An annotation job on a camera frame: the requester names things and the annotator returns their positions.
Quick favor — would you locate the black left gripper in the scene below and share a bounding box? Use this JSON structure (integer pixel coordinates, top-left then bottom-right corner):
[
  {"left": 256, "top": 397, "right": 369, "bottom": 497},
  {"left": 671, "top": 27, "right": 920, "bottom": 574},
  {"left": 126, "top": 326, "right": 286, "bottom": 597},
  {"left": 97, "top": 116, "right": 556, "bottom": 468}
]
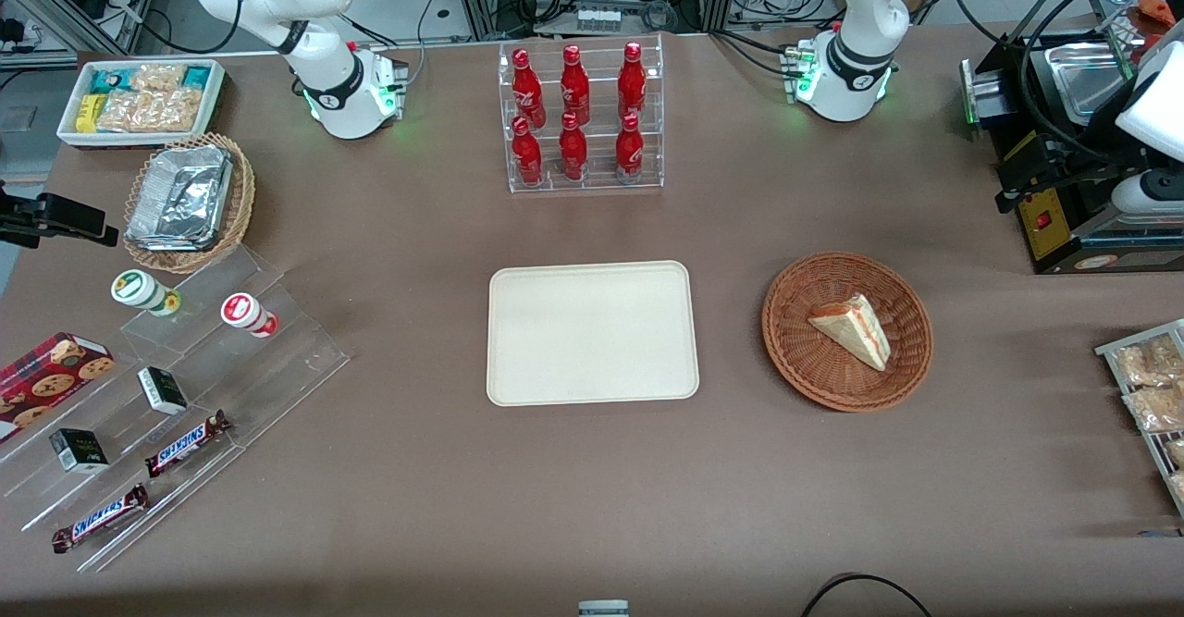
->
[{"left": 994, "top": 131, "right": 1126, "bottom": 217}]

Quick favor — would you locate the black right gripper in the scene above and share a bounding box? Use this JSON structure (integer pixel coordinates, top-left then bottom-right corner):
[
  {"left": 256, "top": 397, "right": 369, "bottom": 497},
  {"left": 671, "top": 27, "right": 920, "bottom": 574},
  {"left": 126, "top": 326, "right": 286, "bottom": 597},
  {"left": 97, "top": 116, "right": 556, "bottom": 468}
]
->
[{"left": 0, "top": 182, "right": 120, "bottom": 250}]

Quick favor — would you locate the triangle sandwich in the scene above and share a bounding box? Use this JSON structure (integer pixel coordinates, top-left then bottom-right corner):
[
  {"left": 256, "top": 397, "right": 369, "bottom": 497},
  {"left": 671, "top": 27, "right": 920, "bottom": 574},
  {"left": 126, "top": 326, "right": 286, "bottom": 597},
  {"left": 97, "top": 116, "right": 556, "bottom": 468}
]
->
[{"left": 808, "top": 294, "right": 893, "bottom": 372}]

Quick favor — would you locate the oval light wicker basket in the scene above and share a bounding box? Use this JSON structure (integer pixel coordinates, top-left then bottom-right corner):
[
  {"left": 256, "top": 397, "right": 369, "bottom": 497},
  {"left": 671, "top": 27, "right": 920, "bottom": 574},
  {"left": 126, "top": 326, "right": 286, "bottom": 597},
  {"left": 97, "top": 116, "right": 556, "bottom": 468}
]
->
[{"left": 122, "top": 132, "right": 256, "bottom": 275}]

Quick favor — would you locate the grey tray of snack bags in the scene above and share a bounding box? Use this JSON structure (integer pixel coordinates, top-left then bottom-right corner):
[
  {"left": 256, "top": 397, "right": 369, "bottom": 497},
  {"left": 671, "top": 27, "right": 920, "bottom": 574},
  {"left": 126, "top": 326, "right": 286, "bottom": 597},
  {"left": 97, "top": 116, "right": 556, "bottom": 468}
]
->
[{"left": 1094, "top": 318, "right": 1184, "bottom": 518}]

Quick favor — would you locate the round brown wicker basket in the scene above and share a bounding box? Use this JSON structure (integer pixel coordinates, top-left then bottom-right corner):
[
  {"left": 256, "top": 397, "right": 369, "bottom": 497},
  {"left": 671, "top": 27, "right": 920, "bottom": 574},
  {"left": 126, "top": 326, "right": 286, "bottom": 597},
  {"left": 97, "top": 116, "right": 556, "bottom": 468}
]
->
[{"left": 762, "top": 253, "right": 934, "bottom": 413}]

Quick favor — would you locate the cream plastic tray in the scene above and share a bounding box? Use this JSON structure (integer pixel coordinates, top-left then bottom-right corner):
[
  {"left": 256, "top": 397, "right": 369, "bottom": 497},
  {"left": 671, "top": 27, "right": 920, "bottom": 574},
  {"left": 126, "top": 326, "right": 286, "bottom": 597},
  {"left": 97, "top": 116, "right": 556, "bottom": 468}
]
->
[{"left": 487, "top": 261, "right": 701, "bottom": 408}]

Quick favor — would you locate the black machine with yellow labels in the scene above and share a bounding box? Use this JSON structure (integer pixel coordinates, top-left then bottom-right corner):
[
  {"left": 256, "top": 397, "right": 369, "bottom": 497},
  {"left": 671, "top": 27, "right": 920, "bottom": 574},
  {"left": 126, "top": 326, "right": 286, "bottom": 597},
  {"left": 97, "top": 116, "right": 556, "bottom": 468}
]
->
[{"left": 959, "top": 32, "right": 1184, "bottom": 277}]

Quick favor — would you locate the green lidded white cup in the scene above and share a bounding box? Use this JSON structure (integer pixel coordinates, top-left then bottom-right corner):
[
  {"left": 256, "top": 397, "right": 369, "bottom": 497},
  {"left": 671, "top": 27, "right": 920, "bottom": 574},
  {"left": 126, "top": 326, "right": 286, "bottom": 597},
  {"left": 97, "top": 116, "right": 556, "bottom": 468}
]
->
[{"left": 110, "top": 268, "right": 182, "bottom": 318}]

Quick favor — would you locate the silver foil container stack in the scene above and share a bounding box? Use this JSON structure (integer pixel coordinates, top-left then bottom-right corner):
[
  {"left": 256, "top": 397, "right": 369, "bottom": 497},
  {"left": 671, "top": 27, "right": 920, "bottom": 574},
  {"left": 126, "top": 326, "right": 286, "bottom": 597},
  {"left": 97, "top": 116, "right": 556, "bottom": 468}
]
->
[{"left": 126, "top": 144, "right": 234, "bottom": 252}]

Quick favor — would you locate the clear bag of crackers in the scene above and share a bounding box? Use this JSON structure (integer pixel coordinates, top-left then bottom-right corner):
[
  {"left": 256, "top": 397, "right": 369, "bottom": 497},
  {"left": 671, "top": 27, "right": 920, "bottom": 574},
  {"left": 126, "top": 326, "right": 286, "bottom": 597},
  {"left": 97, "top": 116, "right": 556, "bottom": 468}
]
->
[
  {"left": 96, "top": 88, "right": 204, "bottom": 134},
  {"left": 129, "top": 63, "right": 189, "bottom": 93}
]

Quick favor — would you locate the red cookie box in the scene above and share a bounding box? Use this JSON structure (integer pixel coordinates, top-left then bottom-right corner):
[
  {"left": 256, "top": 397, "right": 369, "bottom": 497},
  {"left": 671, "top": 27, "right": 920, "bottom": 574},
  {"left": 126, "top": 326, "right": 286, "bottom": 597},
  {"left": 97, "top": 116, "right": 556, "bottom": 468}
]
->
[{"left": 0, "top": 331, "right": 117, "bottom": 444}]

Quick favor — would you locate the white rectangular snack bin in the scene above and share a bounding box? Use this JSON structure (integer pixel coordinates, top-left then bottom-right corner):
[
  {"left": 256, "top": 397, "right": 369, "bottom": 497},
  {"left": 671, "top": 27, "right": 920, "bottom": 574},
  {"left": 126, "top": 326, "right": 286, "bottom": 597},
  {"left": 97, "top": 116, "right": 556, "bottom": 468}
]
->
[{"left": 56, "top": 58, "right": 228, "bottom": 150}]

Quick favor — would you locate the red lidded white cup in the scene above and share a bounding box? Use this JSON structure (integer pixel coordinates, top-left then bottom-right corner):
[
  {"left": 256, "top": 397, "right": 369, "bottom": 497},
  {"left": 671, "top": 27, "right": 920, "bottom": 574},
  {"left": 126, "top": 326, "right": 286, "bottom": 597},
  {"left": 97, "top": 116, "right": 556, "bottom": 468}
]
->
[{"left": 219, "top": 292, "right": 279, "bottom": 339}]

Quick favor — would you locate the small black carton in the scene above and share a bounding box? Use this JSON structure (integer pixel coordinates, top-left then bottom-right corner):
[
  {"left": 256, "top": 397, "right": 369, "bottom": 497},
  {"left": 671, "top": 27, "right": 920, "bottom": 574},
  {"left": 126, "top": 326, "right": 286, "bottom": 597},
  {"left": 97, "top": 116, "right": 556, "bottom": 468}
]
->
[
  {"left": 48, "top": 427, "right": 110, "bottom": 475},
  {"left": 136, "top": 365, "right": 190, "bottom": 416}
]

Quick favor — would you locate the clear bag of beige snacks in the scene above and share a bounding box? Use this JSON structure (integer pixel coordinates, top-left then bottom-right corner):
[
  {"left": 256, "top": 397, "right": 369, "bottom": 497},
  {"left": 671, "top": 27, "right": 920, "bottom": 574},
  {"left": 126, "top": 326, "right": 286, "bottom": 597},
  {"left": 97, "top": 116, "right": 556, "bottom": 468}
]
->
[
  {"left": 1113, "top": 334, "right": 1184, "bottom": 389},
  {"left": 1122, "top": 384, "right": 1184, "bottom": 435}
]

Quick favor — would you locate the orange object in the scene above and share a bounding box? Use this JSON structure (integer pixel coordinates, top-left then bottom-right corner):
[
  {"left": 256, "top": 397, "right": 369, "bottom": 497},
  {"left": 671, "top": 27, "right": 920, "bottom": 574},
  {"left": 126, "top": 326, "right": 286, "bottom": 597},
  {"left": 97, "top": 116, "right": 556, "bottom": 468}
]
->
[{"left": 1132, "top": 0, "right": 1178, "bottom": 33}]

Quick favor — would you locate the clear acrylic stepped display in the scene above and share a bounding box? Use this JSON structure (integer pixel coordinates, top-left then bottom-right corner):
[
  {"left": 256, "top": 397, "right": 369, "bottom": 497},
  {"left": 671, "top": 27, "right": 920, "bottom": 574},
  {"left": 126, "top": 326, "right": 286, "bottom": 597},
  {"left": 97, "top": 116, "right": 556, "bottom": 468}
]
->
[{"left": 0, "top": 245, "right": 352, "bottom": 574}]

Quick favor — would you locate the Snickers chocolate bar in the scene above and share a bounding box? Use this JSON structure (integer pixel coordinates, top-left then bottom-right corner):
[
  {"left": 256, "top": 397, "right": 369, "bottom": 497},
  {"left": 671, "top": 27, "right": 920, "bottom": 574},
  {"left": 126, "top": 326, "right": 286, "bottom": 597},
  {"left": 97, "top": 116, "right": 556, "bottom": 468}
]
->
[
  {"left": 144, "top": 410, "right": 233, "bottom": 479},
  {"left": 51, "top": 483, "right": 150, "bottom": 555}
]

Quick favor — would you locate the red cola bottle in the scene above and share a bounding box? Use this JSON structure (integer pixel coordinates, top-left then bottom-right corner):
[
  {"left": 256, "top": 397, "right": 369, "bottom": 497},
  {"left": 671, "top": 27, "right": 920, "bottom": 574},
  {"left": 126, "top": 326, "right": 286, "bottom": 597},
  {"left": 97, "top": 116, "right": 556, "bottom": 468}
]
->
[
  {"left": 511, "top": 116, "right": 545, "bottom": 187},
  {"left": 614, "top": 113, "right": 646, "bottom": 179},
  {"left": 617, "top": 42, "right": 648, "bottom": 121},
  {"left": 558, "top": 112, "right": 589, "bottom": 182},
  {"left": 559, "top": 44, "right": 592, "bottom": 125},
  {"left": 512, "top": 48, "right": 548, "bottom": 130}
]

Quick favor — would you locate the clear acrylic bottle rack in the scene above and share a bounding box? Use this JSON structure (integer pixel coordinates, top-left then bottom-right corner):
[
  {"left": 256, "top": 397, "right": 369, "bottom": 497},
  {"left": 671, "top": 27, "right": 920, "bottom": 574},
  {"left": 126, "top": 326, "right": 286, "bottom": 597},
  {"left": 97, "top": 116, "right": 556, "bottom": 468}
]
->
[{"left": 499, "top": 33, "right": 666, "bottom": 195}]

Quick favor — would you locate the black cable loop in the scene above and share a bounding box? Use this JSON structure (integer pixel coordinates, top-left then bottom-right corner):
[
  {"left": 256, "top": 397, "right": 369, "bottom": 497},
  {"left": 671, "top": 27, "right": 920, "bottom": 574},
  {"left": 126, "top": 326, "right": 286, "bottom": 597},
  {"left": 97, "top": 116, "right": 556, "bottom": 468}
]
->
[{"left": 799, "top": 573, "right": 936, "bottom": 617}]

